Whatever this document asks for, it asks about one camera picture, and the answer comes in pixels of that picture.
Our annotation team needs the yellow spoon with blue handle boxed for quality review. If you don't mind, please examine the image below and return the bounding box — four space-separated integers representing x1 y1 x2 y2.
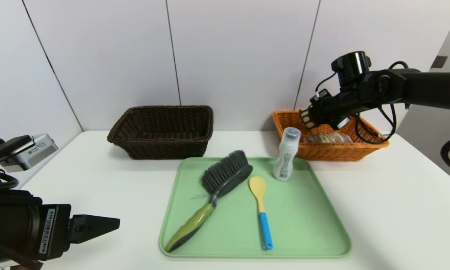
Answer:
249 176 273 250

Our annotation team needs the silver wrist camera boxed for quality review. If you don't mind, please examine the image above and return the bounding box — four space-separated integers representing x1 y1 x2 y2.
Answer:
0 134 59 173
309 88 333 110

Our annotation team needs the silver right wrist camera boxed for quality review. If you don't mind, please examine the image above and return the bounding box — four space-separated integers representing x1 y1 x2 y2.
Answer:
309 88 333 110

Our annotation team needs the green plastic tray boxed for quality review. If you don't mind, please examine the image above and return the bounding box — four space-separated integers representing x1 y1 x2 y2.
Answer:
159 157 351 258

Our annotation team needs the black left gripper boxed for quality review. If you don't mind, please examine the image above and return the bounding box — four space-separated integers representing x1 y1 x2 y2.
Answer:
0 204 120 263

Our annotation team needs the dark brown wicker basket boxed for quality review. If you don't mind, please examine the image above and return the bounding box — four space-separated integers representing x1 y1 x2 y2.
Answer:
108 106 214 160

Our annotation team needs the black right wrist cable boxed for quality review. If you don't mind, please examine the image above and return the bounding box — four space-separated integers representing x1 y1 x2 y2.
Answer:
354 101 398 145

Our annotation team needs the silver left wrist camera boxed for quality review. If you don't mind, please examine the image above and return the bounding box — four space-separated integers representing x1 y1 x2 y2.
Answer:
0 134 59 173

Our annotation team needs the grey brush with green handle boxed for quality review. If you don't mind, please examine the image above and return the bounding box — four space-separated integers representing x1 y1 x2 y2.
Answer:
165 150 253 252

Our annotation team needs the striped twisted bread loaf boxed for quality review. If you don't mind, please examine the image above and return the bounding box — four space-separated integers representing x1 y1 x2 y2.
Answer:
303 132 353 144

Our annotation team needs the orange wicker basket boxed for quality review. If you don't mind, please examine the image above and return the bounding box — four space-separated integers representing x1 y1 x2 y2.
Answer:
272 111 389 162

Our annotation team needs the white plastic bottle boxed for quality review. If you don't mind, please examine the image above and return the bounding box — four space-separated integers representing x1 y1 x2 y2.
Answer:
273 127 301 182

